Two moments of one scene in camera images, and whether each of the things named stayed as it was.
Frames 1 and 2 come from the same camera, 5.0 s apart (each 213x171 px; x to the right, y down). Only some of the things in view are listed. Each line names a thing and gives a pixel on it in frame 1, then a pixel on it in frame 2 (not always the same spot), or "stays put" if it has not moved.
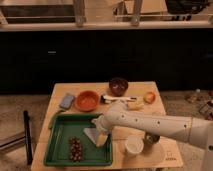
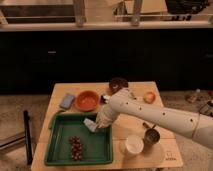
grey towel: [92, 133] -> [92, 125]
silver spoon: [106, 99] stays put
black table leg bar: [28, 138] stays put
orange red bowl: [87, 101] stays put
